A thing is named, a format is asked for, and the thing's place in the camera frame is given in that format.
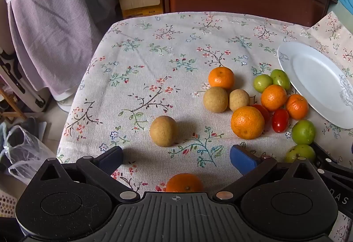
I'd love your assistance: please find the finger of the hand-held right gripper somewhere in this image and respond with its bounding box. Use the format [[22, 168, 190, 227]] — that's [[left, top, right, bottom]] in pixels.
[[312, 142, 353, 180]]

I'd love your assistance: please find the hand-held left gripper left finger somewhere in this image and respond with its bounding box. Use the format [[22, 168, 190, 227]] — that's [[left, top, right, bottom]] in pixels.
[[35, 146, 140, 203]]

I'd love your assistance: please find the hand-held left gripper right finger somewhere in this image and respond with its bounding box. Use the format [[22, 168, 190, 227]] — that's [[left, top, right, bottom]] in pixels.
[[213, 144, 322, 202]]

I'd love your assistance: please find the green jujube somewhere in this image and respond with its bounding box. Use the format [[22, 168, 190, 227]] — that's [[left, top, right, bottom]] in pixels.
[[285, 144, 316, 163], [253, 74, 273, 93], [270, 69, 291, 91], [291, 120, 316, 145]]

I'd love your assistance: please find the large orange mandarin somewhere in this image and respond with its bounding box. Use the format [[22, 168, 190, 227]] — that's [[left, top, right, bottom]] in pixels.
[[231, 106, 265, 140]]

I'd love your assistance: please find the red cherry tomato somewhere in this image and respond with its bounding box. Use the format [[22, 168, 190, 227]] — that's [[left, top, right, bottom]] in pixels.
[[272, 109, 290, 133], [252, 104, 271, 124]]

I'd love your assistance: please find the brown longan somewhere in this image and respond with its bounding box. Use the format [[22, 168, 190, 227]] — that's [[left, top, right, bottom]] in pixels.
[[203, 86, 229, 113], [229, 89, 250, 112], [150, 116, 177, 147]]

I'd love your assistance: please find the white plate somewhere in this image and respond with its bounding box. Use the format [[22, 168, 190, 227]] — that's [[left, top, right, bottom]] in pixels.
[[277, 42, 353, 129]]

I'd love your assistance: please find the clear plastic bag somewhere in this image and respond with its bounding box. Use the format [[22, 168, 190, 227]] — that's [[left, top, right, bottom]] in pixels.
[[3, 125, 57, 184]]

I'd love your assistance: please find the white perforated basket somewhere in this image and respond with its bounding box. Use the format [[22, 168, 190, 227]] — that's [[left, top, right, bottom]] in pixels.
[[0, 192, 21, 219]]

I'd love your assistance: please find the wooden stool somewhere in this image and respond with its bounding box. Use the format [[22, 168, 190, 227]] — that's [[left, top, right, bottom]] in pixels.
[[0, 86, 26, 122]]

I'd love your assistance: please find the floral tablecloth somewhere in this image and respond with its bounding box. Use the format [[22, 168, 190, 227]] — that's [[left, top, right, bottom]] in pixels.
[[56, 11, 353, 242]]

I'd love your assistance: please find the purple checked cloth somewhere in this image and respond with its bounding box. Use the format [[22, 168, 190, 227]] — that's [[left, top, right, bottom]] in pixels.
[[0, 0, 119, 99]]

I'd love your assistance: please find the sage green bed sheet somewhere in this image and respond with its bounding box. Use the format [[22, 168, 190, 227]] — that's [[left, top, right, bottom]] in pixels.
[[328, 1, 353, 22]]

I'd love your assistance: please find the black and white frame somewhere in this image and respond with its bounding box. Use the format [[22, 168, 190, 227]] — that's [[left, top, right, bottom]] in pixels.
[[0, 47, 49, 113]]

